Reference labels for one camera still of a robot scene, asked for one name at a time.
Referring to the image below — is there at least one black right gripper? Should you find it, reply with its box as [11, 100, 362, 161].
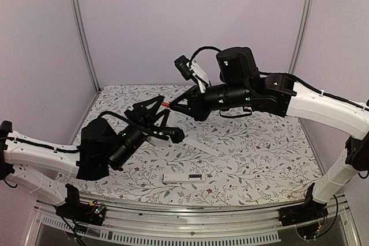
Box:
[168, 82, 251, 122]

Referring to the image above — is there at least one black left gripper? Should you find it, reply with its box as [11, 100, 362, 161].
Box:
[108, 96, 170, 170]

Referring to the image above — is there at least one white remote battery cover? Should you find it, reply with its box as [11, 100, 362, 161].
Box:
[184, 138, 219, 156]

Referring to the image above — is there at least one white air conditioner remote control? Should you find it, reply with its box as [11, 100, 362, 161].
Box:
[162, 173, 206, 184]

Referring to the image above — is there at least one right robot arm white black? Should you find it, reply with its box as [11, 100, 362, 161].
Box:
[169, 47, 368, 221]

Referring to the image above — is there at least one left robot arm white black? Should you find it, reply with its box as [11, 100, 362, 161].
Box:
[1, 96, 184, 219]

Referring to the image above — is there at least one floral patterned table mat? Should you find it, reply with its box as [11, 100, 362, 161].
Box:
[55, 84, 326, 208]

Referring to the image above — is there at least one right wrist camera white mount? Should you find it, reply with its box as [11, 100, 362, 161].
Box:
[174, 55, 211, 93]

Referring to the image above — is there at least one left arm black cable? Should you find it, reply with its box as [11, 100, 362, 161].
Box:
[97, 110, 145, 131]

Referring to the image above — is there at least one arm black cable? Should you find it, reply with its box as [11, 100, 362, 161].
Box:
[189, 46, 223, 65]
[97, 110, 145, 131]

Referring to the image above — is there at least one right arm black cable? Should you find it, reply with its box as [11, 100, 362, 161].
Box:
[189, 46, 223, 65]

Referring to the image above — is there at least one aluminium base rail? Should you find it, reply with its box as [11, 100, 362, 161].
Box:
[24, 192, 361, 246]

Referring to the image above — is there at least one right aluminium corner post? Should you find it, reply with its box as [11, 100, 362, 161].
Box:
[288, 0, 313, 74]

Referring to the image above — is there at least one aluminium corner post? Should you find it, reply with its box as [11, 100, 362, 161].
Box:
[288, 0, 313, 74]
[70, 0, 101, 93]

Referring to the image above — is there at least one left aluminium corner post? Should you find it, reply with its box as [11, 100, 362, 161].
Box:
[70, 0, 101, 93]

